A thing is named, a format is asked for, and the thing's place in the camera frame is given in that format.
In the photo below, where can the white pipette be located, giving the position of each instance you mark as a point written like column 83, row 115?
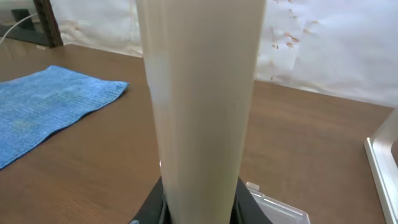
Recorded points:
column 199, row 102

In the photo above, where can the black floor bracket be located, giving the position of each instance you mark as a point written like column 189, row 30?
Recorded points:
column 21, row 29

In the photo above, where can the white and blue stand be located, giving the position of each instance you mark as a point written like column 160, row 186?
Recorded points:
column 384, row 161

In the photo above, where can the blue cloth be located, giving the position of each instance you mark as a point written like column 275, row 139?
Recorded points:
column 46, row 102

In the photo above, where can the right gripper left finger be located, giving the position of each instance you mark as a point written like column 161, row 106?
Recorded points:
column 149, row 210

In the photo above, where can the red and yellow tip box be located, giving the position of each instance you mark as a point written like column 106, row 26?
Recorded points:
column 276, row 211

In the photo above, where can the dark wooden post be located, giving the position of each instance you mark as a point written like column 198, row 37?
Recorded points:
column 48, row 21

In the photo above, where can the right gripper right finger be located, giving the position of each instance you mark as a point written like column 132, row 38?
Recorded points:
column 248, row 211

